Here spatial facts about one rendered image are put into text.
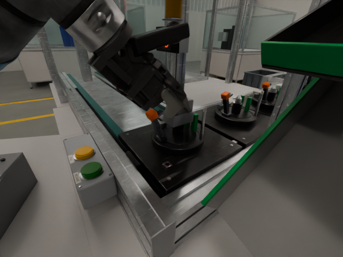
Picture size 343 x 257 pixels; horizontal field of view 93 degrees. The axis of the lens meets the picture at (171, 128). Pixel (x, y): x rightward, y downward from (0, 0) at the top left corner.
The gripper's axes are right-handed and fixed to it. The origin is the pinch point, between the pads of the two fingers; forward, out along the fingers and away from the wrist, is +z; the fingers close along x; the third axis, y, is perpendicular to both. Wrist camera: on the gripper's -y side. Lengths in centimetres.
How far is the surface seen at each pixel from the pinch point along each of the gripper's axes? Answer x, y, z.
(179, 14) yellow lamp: -16.5, -21.7, -6.8
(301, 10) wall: -384, -901, 614
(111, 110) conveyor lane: -42.2, 14.1, 8.5
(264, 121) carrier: 7.6, -16.4, 28.8
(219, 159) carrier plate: 11.9, 5.3, 9.3
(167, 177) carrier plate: 9.6, 14.8, 0.6
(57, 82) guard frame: -82, 22, -6
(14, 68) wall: -814, 149, -1
